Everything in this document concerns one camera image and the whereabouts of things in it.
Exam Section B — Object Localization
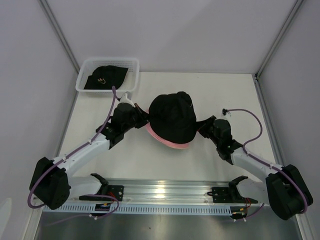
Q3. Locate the aluminium corner post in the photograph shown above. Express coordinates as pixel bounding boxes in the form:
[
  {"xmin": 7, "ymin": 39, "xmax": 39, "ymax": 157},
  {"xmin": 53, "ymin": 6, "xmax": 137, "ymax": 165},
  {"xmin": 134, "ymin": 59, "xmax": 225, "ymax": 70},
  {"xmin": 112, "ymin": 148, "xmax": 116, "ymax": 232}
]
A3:
[
  {"xmin": 37, "ymin": 0, "xmax": 80, "ymax": 73},
  {"xmin": 254, "ymin": 0, "xmax": 306, "ymax": 81}
]

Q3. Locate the black smiley bucket hat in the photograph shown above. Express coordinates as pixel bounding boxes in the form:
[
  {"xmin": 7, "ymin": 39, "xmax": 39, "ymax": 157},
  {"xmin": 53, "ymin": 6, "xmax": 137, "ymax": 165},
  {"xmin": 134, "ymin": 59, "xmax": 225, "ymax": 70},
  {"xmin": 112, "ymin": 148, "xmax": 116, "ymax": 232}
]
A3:
[{"xmin": 84, "ymin": 65, "xmax": 129, "ymax": 90}]

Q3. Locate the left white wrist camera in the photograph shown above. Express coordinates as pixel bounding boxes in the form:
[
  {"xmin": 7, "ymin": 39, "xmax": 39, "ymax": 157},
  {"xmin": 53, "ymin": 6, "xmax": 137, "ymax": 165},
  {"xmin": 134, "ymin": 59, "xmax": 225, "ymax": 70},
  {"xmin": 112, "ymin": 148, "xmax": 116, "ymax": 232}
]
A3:
[{"xmin": 119, "ymin": 91, "xmax": 135, "ymax": 107}]

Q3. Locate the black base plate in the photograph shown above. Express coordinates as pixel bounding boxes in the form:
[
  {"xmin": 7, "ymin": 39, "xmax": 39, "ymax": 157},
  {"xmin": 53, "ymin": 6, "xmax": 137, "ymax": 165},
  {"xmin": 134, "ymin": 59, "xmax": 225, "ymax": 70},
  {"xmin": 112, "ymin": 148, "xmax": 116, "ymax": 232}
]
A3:
[
  {"xmin": 79, "ymin": 185, "xmax": 125, "ymax": 202},
  {"xmin": 205, "ymin": 175, "xmax": 258, "ymax": 204}
]

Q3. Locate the aluminium mounting rail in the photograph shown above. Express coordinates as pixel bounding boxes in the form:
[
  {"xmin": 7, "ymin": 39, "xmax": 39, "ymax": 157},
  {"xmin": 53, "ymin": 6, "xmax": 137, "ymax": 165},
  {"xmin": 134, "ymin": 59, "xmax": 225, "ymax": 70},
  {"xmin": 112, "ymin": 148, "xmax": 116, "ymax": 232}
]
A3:
[{"xmin": 32, "ymin": 177, "xmax": 271, "ymax": 202}]

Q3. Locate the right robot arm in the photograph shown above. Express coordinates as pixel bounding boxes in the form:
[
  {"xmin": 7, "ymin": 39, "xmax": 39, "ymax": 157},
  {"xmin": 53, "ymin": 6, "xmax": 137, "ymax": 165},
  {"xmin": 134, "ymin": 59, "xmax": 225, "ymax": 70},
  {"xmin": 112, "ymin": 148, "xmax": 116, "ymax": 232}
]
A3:
[{"xmin": 196, "ymin": 116, "xmax": 313, "ymax": 220}]

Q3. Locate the beige bucket hat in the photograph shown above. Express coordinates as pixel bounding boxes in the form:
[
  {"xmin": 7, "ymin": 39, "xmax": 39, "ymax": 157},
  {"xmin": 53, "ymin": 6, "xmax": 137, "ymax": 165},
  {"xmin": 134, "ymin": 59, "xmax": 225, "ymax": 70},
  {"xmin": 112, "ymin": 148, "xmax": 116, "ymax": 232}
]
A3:
[{"xmin": 174, "ymin": 144, "xmax": 190, "ymax": 150}]

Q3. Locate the left aluminium corner post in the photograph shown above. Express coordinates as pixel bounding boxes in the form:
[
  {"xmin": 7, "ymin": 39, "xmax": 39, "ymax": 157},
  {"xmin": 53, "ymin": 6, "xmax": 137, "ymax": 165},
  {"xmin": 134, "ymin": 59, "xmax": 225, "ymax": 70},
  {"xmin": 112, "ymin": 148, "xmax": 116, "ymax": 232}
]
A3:
[{"xmin": 37, "ymin": 0, "xmax": 80, "ymax": 73}]

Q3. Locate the white slotted cable duct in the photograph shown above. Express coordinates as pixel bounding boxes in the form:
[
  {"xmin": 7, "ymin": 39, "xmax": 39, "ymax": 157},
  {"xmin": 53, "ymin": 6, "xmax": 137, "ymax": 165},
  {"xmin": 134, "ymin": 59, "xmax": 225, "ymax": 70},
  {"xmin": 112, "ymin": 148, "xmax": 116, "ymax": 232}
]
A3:
[{"xmin": 54, "ymin": 202, "xmax": 232, "ymax": 216}]

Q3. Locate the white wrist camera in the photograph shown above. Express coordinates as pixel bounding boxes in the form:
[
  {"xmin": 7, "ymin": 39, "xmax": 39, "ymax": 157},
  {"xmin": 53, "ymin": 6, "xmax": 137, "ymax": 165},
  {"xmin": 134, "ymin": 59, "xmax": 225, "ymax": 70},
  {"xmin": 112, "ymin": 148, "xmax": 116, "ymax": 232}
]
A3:
[
  {"xmin": 119, "ymin": 91, "xmax": 135, "ymax": 107},
  {"xmin": 220, "ymin": 108, "xmax": 231, "ymax": 121}
]

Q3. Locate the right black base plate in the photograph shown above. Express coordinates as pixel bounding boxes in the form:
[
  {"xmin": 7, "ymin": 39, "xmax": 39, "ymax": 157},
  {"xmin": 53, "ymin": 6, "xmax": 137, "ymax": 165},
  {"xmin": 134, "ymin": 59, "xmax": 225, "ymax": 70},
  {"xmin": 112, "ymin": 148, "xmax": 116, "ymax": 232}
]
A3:
[{"xmin": 205, "ymin": 175, "xmax": 258, "ymax": 204}]

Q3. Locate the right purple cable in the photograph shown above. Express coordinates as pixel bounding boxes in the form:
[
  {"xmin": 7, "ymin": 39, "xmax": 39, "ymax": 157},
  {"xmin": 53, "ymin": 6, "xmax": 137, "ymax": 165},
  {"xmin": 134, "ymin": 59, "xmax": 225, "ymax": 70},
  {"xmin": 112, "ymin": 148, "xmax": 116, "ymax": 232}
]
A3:
[{"xmin": 222, "ymin": 108, "xmax": 310, "ymax": 222}]

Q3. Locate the white plastic basket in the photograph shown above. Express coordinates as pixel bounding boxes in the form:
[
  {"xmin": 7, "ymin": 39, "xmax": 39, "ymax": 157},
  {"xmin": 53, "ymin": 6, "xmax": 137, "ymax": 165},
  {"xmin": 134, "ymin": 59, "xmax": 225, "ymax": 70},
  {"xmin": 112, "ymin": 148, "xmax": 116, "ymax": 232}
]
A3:
[{"xmin": 75, "ymin": 57, "xmax": 140, "ymax": 94}]

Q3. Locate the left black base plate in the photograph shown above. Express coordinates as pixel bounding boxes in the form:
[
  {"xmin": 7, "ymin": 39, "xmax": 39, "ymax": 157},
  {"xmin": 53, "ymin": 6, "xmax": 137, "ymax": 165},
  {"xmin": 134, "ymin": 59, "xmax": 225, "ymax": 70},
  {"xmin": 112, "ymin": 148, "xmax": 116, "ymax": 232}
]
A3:
[{"xmin": 79, "ymin": 185, "xmax": 125, "ymax": 202}]

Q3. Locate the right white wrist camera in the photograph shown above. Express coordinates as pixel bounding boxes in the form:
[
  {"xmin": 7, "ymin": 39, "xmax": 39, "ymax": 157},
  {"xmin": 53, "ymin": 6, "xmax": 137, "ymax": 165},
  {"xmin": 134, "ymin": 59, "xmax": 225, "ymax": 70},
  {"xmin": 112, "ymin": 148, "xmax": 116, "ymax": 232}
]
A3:
[{"xmin": 220, "ymin": 108, "xmax": 231, "ymax": 121}]

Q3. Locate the right aluminium corner post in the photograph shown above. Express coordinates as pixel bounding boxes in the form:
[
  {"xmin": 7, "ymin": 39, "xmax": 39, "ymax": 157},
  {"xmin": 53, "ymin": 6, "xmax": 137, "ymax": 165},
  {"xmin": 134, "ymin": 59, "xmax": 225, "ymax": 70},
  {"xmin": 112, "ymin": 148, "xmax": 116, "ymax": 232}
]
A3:
[{"xmin": 254, "ymin": 0, "xmax": 306, "ymax": 81}]

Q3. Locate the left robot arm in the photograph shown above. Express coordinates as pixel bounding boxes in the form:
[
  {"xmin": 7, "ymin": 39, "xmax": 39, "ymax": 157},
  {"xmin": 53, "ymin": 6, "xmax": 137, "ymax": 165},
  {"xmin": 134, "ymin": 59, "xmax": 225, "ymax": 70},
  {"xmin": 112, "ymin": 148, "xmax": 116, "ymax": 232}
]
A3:
[{"xmin": 29, "ymin": 103, "xmax": 149, "ymax": 210}]

